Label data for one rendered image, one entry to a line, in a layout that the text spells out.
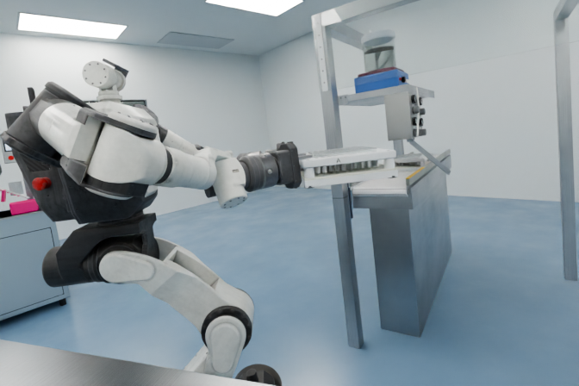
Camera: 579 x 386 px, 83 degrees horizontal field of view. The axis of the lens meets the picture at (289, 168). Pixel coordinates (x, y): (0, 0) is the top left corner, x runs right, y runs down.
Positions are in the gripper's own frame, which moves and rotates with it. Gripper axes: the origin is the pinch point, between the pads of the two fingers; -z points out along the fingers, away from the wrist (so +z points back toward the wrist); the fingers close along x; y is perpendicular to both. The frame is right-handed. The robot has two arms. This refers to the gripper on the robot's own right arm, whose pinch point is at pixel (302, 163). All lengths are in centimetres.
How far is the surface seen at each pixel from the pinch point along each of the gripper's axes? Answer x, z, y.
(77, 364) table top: 17, 56, 22
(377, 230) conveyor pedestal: 46, -73, -40
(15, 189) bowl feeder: 4, 84, -255
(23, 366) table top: 17, 62, 16
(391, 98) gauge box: -18, -67, -19
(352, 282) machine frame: 66, -51, -40
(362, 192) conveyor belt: 24, -61, -36
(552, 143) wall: 40, -389, -55
